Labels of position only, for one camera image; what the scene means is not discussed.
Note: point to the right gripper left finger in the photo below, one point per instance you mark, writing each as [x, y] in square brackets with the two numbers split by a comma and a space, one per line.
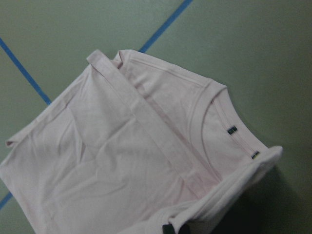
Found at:
[168, 229]

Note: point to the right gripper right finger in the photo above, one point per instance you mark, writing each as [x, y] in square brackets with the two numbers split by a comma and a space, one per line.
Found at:
[184, 229]

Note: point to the pink Snoopy t-shirt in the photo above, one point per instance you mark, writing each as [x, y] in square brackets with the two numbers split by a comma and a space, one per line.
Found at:
[132, 144]

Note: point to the blue tape line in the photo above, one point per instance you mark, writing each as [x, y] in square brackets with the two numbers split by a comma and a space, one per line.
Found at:
[24, 72]

